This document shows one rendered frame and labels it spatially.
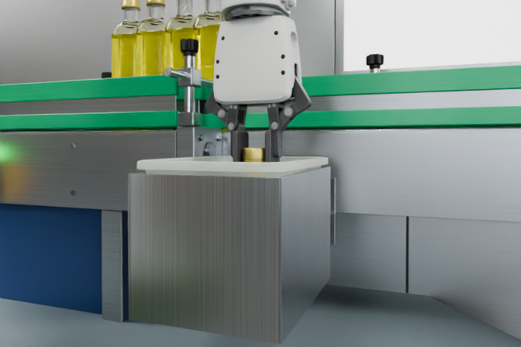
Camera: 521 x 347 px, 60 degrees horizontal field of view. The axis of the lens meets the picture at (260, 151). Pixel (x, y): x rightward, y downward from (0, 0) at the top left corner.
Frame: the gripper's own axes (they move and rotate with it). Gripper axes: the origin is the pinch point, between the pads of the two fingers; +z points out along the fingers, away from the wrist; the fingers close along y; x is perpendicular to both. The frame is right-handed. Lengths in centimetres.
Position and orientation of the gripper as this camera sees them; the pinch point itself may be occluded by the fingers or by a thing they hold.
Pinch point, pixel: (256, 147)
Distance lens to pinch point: 54.4
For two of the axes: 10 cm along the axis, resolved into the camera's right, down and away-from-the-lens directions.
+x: -3.8, 0.2, -9.2
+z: 0.0, 10.0, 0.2
